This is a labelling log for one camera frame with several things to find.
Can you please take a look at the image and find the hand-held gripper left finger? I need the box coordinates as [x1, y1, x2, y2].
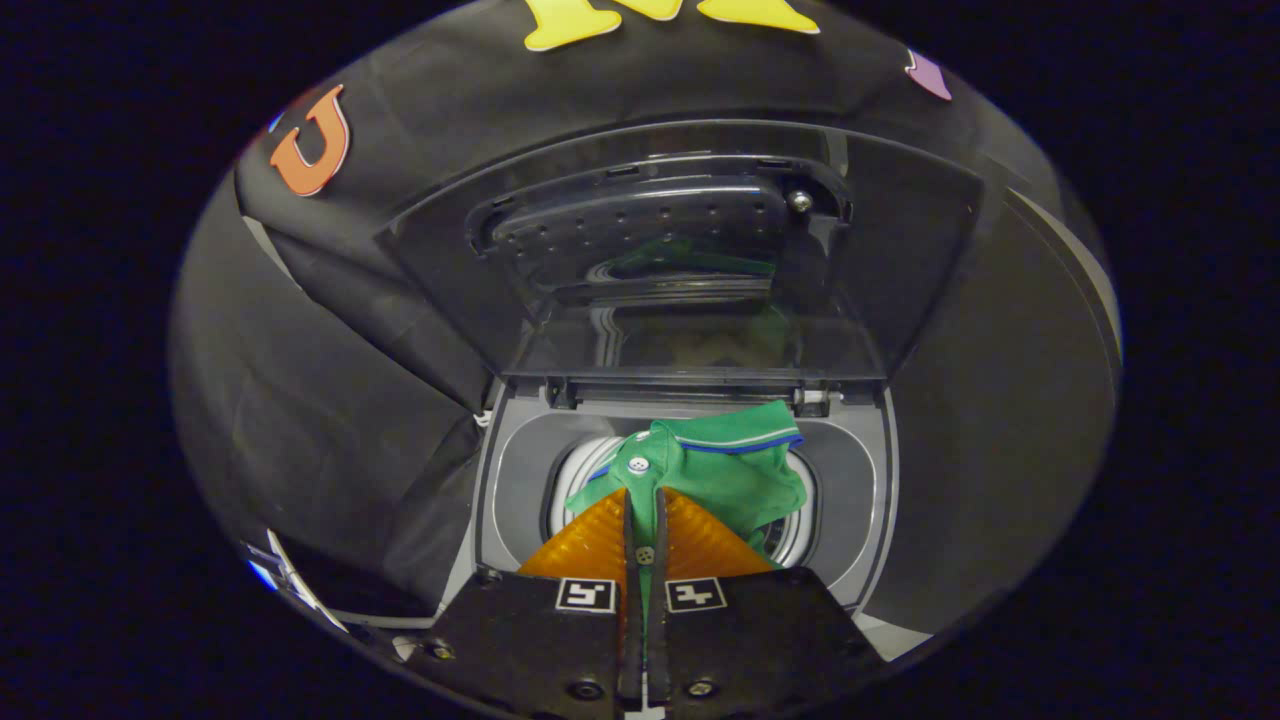
[415, 487, 641, 709]

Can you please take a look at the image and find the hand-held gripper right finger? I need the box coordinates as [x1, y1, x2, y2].
[645, 487, 886, 703]

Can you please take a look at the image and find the dark washing machine lid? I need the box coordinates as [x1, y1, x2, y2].
[375, 120, 986, 386]

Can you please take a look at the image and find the green polo shirt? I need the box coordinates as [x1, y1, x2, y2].
[565, 400, 809, 571]

